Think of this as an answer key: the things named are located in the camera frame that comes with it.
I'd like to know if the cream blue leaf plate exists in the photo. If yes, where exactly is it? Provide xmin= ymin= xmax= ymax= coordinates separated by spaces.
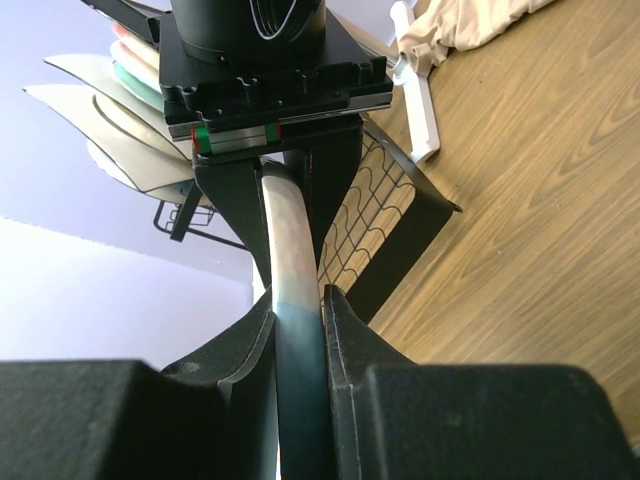
xmin=262 ymin=169 xmax=335 ymax=479

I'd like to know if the large white black-rimmed plate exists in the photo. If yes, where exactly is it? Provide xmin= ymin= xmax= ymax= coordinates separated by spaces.
xmin=23 ymin=84 xmax=193 ymax=193

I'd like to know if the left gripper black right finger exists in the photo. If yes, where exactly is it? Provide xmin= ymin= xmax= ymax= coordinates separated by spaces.
xmin=324 ymin=286 xmax=639 ymax=479

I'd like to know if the pink plate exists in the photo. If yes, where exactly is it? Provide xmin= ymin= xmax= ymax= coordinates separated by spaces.
xmin=111 ymin=22 xmax=154 ymax=47

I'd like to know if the beige plate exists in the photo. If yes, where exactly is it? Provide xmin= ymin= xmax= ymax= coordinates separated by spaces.
xmin=87 ymin=140 xmax=193 ymax=198

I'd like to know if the black wire dish rack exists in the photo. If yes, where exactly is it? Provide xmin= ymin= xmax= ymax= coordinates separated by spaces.
xmin=168 ymin=116 xmax=456 ymax=322

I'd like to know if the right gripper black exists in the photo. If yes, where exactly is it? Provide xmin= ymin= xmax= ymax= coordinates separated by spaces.
xmin=157 ymin=1 xmax=392 ymax=288

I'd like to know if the silver clothes rack stand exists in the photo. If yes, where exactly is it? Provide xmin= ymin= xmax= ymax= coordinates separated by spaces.
xmin=386 ymin=0 xmax=442 ymax=163

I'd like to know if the beige cloth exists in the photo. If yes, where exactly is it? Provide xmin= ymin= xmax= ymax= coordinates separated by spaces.
xmin=398 ymin=0 xmax=551 ymax=72

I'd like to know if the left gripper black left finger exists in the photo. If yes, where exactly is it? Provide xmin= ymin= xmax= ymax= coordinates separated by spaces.
xmin=1 ymin=294 xmax=278 ymax=479

